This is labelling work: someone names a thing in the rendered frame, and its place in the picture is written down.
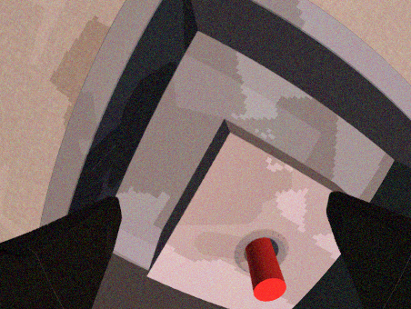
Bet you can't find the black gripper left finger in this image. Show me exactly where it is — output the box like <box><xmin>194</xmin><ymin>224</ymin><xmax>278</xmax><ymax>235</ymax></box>
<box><xmin>0</xmin><ymin>197</ymin><xmax>122</xmax><ymax>309</ymax></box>

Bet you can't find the red peg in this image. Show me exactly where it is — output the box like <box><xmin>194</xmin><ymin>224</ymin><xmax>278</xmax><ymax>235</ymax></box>
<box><xmin>246</xmin><ymin>237</ymin><xmax>286</xmax><ymax>302</ymax></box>

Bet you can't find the grey open box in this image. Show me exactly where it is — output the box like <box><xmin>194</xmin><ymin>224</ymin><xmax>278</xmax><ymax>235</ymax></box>
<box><xmin>40</xmin><ymin>0</ymin><xmax>411</xmax><ymax>309</ymax></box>

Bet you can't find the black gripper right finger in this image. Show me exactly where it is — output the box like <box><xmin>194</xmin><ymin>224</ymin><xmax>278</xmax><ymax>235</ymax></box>
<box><xmin>326</xmin><ymin>191</ymin><xmax>411</xmax><ymax>309</ymax></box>

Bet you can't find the pale pink flat plate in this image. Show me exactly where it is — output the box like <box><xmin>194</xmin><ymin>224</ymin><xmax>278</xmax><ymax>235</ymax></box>
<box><xmin>147</xmin><ymin>118</ymin><xmax>346</xmax><ymax>309</ymax></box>

